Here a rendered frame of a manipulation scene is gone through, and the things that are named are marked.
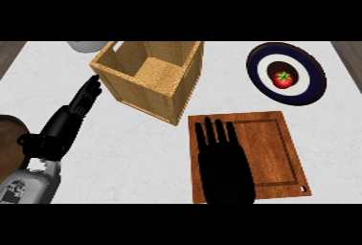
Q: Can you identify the brown wooden cutting board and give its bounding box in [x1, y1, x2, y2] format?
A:
[186, 110, 313, 204]

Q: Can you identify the white round bowl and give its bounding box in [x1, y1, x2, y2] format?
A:
[66, 41, 110, 55]

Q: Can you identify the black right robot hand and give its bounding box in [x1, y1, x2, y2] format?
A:
[193, 116, 257, 205]

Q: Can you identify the navy and white plate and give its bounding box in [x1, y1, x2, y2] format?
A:
[245, 41, 328, 107]

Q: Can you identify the wooden box basket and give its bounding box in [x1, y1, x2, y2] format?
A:
[88, 41, 205, 127]

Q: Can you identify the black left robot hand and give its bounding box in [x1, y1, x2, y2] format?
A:
[16, 74, 103, 162]

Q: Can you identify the red tomato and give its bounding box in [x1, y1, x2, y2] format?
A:
[273, 71, 294, 90]

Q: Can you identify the brown round wooden object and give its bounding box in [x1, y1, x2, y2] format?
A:
[0, 114, 31, 184]

